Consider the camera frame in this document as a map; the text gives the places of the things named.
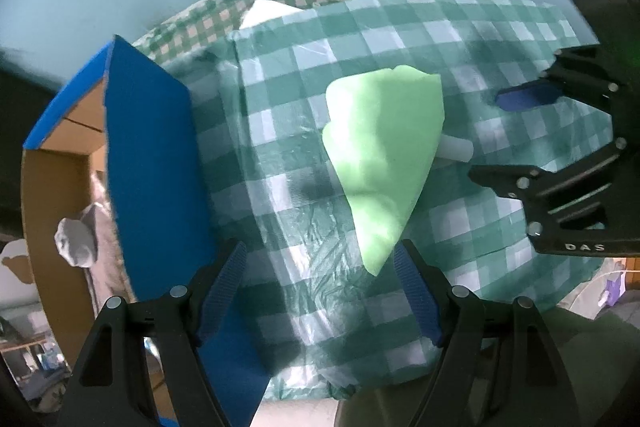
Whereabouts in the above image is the white plastic bag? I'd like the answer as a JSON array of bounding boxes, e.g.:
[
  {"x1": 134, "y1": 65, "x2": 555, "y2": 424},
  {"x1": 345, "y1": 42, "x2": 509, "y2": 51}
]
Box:
[{"x1": 558, "y1": 258, "x2": 626, "y2": 319}]

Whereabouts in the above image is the grey sock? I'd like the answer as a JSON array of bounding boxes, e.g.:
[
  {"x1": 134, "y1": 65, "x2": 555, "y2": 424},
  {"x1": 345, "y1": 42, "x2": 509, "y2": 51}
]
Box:
[{"x1": 54, "y1": 205, "x2": 98, "y2": 269}]

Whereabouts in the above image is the small white cylinder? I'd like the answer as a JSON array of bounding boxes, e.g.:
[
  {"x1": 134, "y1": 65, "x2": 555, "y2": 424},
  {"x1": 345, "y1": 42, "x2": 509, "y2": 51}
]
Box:
[{"x1": 436, "y1": 134, "x2": 474, "y2": 162}]

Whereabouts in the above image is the white paper sheet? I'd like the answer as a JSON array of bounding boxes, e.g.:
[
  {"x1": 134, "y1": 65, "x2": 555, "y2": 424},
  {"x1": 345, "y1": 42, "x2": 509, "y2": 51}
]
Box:
[{"x1": 240, "y1": 0, "x2": 300, "y2": 29}]

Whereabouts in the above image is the light green cloth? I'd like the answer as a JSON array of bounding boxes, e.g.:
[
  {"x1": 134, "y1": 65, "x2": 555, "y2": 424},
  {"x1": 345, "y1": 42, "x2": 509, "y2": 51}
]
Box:
[{"x1": 322, "y1": 65, "x2": 445, "y2": 277}]

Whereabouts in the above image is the blue cardboard box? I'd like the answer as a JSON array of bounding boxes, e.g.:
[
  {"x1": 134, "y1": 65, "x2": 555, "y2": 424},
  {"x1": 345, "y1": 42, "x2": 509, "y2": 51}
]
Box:
[{"x1": 22, "y1": 38, "x2": 269, "y2": 426}]

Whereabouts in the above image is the grey fleece towel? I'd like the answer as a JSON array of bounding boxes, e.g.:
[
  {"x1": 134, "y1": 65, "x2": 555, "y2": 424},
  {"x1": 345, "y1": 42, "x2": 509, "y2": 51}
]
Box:
[{"x1": 81, "y1": 171, "x2": 137, "y2": 315}]

